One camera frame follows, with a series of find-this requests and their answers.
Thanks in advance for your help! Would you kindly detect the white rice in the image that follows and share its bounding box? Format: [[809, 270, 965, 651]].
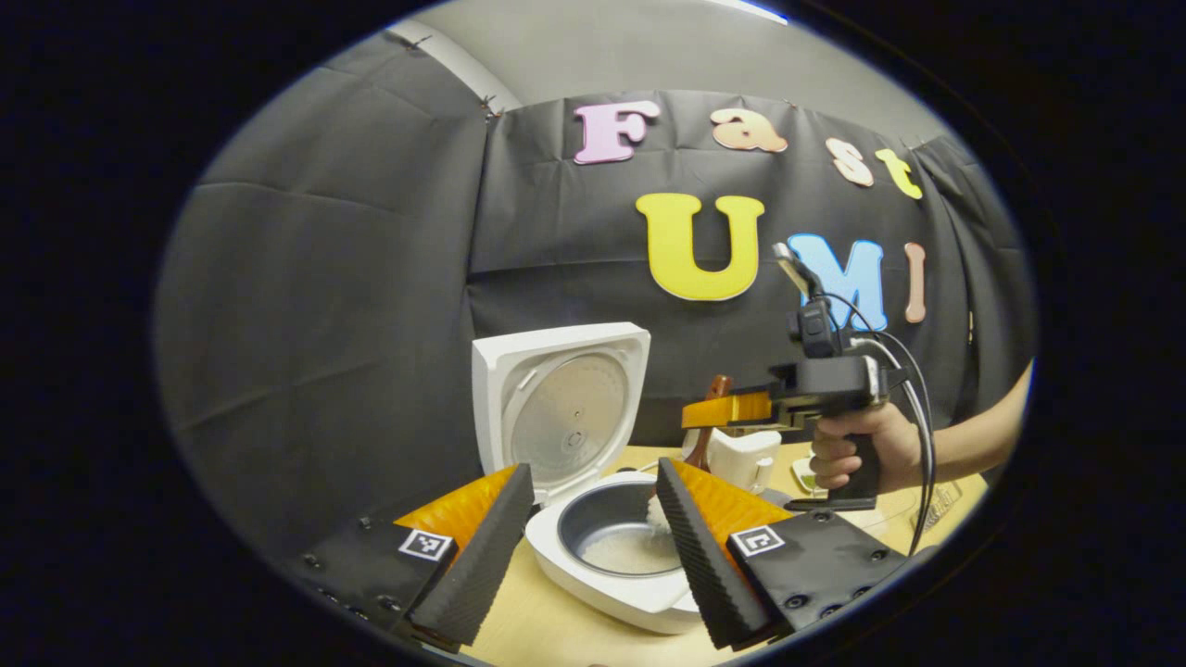
[[579, 494, 684, 575]]

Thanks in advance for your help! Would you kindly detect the white rice cooker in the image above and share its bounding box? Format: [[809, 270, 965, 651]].
[[472, 321, 707, 636]]

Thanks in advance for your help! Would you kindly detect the white toaster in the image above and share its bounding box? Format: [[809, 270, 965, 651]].
[[686, 428, 784, 495]]

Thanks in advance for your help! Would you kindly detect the small glass chopstick holder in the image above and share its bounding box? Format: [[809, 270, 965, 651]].
[[913, 482, 966, 535]]

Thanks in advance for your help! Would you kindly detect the black backdrop cloth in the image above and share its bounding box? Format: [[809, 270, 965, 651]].
[[153, 32, 1039, 557]]

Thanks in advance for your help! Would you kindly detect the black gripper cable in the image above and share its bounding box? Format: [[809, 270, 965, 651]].
[[820, 292, 939, 557]]

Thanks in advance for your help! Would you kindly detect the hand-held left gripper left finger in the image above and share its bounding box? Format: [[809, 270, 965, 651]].
[[276, 462, 536, 649]]

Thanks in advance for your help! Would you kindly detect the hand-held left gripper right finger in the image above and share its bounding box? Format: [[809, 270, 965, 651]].
[[655, 456, 920, 652]]

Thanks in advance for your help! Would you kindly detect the brown wooden spoon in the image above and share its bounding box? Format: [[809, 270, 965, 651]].
[[690, 374, 735, 473]]

